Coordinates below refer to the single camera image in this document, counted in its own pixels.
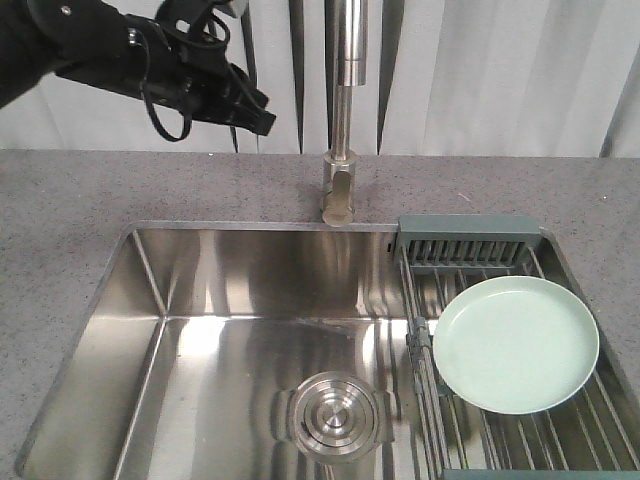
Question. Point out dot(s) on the pale green round plate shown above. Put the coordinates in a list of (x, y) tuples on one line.
[(516, 344)]

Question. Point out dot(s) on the stainless steel sink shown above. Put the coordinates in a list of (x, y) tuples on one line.
[(195, 328)]

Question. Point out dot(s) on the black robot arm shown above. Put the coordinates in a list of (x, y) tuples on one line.
[(29, 52)]

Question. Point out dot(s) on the steel sink drain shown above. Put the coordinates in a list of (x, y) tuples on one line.
[(333, 417)]

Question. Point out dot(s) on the white pleated curtain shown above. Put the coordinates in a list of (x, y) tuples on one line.
[(477, 78)]

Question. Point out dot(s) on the stainless steel faucet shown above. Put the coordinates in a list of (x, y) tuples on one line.
[(350, 61)]

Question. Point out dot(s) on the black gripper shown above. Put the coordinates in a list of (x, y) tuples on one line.
[(171, 60)]

